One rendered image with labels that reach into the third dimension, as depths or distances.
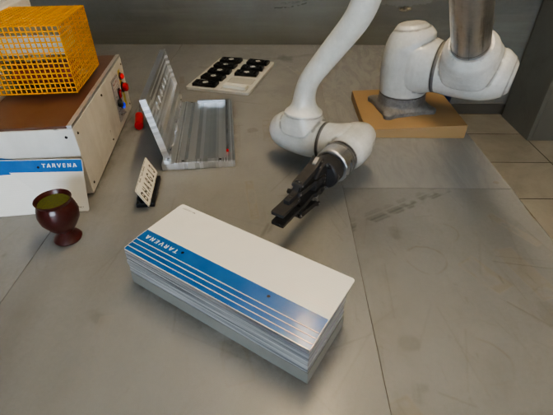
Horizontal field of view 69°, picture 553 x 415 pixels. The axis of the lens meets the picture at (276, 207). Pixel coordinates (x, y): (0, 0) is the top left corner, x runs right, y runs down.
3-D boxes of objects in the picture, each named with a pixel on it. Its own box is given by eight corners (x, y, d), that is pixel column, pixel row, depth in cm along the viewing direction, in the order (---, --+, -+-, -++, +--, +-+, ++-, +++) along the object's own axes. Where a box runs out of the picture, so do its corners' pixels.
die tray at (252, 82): (248, 95, 158) (248, 93, 157) (185, 89, 163) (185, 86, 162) (274, 63, 188) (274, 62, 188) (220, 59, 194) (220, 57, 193)
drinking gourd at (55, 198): (47, 254, 87) (27, 214, 80) (48, 230, 93) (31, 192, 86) (89, 244, 89) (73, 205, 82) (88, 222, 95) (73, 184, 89)
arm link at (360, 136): (357, 180, 102) (312, 167, 108) (380, 155, 112) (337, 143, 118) (361, 142, 96) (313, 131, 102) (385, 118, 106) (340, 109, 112)
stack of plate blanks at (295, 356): (342, 325, 72) (347, 291, 66) (307, 384, 63) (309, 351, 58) (178, 244, 89) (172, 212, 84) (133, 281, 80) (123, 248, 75)
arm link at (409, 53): (389, 78, 145) (397, 13, 132) (439, 87, 137) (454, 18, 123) (370, 94, 135) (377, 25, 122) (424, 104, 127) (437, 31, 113)
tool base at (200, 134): (235, 166, 115) (234, 155, 113) (162, 170, 114) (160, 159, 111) (232, 104, 150) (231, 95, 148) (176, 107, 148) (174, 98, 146)
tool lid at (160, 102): (145, 99, 101) (138, 100, 101) (171, 161, 112) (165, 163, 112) (164, 48, 135) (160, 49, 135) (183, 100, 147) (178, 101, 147)
